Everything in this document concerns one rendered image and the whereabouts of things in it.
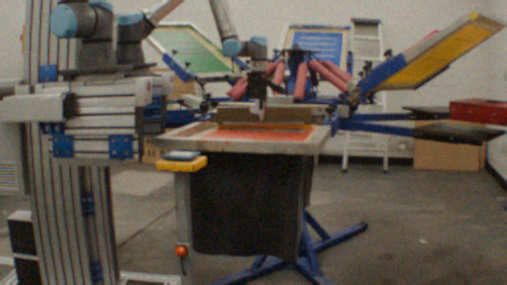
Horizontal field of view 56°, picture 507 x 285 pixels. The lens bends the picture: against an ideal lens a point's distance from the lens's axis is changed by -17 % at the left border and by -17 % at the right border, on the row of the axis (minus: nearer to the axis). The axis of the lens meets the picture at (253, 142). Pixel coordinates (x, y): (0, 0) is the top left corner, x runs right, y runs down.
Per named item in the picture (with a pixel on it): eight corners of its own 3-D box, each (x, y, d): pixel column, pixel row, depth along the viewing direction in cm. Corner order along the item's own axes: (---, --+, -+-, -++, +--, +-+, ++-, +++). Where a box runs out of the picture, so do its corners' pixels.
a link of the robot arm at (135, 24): (112, 42, 220) (113, 12, 218) (121, 43, 233) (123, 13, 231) (138, 40, 219) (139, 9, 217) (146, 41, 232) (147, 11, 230)
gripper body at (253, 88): (249, 98, 243) (249, 70, 242) (268, 98, 242) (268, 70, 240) (245, 99, 236) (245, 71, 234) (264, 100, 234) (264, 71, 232)
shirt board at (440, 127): (506, 144, 256) (507, 130, 255) (487, 154, 227) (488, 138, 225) (317, 121, 346) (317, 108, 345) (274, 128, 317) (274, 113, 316)
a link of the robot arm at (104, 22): (120, 38, 179) (121, 0, 177) (95, 38, 167) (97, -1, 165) (96, 40, 184) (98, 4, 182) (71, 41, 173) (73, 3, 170)
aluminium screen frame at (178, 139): (318, 154, 184) (318, 143, 184) (153, 147, 197) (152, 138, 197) (337, 126, 260) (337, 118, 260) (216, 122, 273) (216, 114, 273)
